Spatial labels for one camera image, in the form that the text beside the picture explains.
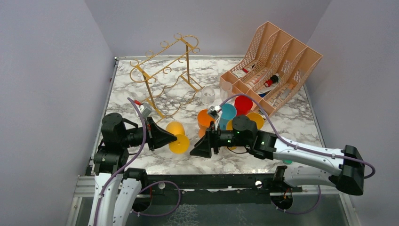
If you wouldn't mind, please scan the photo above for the peach plastic file organizer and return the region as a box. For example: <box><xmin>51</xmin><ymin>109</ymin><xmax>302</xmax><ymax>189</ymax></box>
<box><xmin>219</xmin><ymin>22</ymin><xmax>323</xmax><ymax>116</ymax></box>

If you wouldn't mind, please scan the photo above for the orange wine glass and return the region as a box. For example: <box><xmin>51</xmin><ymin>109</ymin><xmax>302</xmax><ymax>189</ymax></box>
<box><xmin>197</xmin><ymin>109</ymin><xmax>215</xmax><ymax>138</ymax></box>

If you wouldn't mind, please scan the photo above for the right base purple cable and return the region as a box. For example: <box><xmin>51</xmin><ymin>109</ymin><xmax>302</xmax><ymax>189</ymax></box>
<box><xmin>269</xmin><ymin>184</ymin><xmax>322</xmax><ymax>216</ymax></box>

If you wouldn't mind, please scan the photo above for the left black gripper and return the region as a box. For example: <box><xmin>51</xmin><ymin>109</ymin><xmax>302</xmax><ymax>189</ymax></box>
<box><xmin>120</xmin><ymin>116</ymin><xmax>178</xmax><ymax>151</ymax></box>

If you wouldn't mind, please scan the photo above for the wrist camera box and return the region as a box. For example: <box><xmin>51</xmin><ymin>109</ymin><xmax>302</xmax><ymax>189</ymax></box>
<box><xmin>207</xmin><ymin>105</ymin><xmax>223</xmax><ymax>130</ymax></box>
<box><xmin>134</xmin><ymin>100</ymin><xmax>153</xmax><ymax>119</ymax></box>

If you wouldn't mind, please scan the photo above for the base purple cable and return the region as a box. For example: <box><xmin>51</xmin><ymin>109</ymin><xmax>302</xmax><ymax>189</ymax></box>
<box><xmin>132</xmin><ymin>180</ymin><xmax>182</xmax><ymax>218</ymax></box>
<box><xmin>269</xmin><ymin>184</ymin><xmax>322</xmax><ymax>216</ymax></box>

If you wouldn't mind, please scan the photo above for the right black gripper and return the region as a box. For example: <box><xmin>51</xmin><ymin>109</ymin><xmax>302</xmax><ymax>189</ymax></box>
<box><xmin>190</xmin><ymin>121</ymin><xmax>251</xmax><ymax>158</ymax></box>

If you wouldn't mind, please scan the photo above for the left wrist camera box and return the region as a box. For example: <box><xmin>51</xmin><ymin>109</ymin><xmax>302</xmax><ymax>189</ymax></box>
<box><xmin>134</xmin><ymin>100</ymin><xmax>153</xmax><ymax>119</ymax></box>

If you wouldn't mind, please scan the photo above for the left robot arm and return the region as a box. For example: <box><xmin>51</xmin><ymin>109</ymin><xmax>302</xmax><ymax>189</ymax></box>
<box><xmin>88</xmin><ymin>113</ymin><xmax>177</xmax><ymax>226</ymax></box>

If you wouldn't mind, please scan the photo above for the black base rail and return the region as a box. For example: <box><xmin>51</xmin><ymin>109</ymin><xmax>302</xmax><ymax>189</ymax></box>
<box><xmin>123</xmin><ymin>167</ymin><xmax>302</xmax><ymax>205</ymax></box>

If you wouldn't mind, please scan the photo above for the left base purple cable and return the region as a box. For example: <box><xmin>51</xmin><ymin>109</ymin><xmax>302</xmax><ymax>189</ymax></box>
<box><xmin>132</xmin><ymin>180</ymin><xmax>182</xmax><ymax>218</ymax></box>

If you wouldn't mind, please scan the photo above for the yellow wine glass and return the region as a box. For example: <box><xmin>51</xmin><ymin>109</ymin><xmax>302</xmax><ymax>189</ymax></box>
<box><xmin>247</xmin><ymin>112</ymin><xmax>264</xmax><ymax>130</ymax></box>
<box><xmin>226</xmin><ymin>120</ymin><xmax>236</xmax><ymax>150</ymax></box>
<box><xmin>166</xmin><ymin>121</ymin><xmax>190</xmax><ymax>154</ymax></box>

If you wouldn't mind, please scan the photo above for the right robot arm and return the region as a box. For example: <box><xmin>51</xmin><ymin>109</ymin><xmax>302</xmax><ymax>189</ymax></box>
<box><xmin>190</xmin><ymin>115</ymin><xmax>365</xmax><ymax>196</ymax></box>

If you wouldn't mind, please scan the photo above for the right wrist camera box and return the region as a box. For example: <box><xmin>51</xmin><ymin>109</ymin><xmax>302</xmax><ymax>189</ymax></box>
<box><xmin>207</xmin><ymin>105</ymin><xmax>223</xmax><ymax>130</ymax></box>

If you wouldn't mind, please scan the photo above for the red wine glass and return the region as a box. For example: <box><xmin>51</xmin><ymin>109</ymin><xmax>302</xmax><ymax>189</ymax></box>
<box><xmin>234</xmin><ymin>96</ymin><xmax>253</xmax><ymax>116</ymax></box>

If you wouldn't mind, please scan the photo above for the gold wire glass rack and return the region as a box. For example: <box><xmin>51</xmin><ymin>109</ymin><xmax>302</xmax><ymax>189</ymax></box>
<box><xmin>129</xmin><ymin>33</ymin><xmax>204</xmax><ymax>121</ymax></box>

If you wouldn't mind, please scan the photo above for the blue wine glass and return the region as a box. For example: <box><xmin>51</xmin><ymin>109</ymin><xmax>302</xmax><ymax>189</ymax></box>
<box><xmin>219</xmin><ymin>103</ymin><xmax>237</xmax><ymax>130</ymax></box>

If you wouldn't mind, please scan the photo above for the clear wine glass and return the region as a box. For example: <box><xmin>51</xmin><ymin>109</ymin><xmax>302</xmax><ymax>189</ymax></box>
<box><xmin>220</xmin><ymin>81</ymin><xmax>233</xmax><ymax>101</ymax></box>
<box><xmin>200</xmin><ymin>86</ymin><xmax>215</xmax><ymax>107</ymax></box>

